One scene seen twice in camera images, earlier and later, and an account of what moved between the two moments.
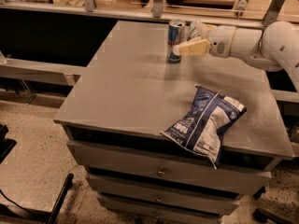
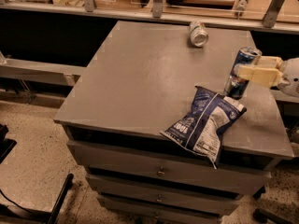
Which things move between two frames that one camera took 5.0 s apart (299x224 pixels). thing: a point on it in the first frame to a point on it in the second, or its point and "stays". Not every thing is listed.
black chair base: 263,217 stays
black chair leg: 68,183 stays
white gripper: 221,40 to 291,76
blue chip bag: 201,129 stays
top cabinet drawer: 223,176 stays
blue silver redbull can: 176,35 to 244,62
